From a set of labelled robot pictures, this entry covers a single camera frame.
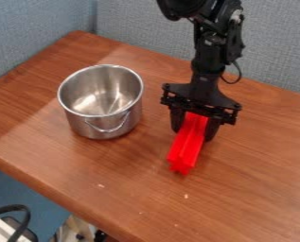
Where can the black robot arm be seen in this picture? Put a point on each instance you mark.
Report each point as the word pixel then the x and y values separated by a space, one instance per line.
pixel 217 21

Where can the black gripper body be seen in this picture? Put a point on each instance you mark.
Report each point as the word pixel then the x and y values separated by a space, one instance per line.
pixel 201 98

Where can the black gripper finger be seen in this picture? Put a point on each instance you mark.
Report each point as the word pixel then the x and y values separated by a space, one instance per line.
pixel 177 116
pixel 211 129

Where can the metal pot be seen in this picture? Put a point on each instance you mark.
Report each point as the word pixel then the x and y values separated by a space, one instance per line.
pixel 100 97

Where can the red cross-shaped block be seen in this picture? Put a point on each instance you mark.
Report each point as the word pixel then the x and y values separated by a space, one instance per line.
pixel 187 143

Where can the white striped object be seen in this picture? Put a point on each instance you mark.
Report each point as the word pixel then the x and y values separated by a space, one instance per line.
pixel 13 231

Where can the wooden table leg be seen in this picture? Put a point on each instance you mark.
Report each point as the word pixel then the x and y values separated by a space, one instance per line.
pixel 75 230

